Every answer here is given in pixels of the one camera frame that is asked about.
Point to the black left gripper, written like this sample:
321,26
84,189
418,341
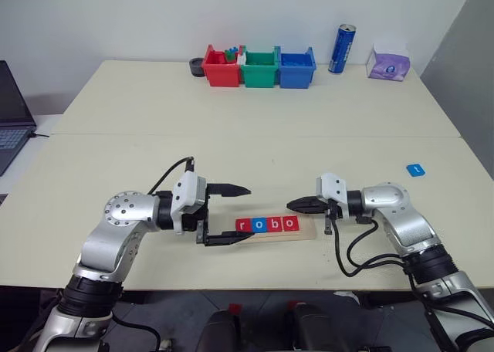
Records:
206,217

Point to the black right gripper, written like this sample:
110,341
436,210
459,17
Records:
336,211

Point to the red letter r block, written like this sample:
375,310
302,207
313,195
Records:
243,225

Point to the red letter o block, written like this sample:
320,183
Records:
289,223

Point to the blue letter o block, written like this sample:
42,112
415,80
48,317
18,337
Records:
258,225

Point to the red letter b block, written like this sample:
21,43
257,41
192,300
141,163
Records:
273,224

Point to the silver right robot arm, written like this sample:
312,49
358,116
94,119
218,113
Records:
390,199

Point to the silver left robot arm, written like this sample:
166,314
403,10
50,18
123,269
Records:
123,209

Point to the wooden letter tray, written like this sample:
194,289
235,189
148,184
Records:
306,233

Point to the blue letter t block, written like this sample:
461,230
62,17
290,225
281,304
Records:
416,170

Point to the dark rounded shape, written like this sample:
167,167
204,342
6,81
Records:
222,332
310,329

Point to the blue plastic bin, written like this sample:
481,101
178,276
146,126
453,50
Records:
295,78

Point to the green plastic bin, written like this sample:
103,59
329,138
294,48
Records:
259,77

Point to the red plastic bin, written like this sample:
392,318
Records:
222,76

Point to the blue and green toy bricks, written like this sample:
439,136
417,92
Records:
231,55

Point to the tall blue drink can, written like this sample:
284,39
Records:
341,49

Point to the purple tissue box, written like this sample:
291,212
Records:
388,64

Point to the dark grey laptop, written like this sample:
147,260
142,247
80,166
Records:
11,109

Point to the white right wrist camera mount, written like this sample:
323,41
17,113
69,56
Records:
330,188

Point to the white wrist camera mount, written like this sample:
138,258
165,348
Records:
187,191
330,188

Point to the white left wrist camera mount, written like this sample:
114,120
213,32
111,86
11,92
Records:
187,191

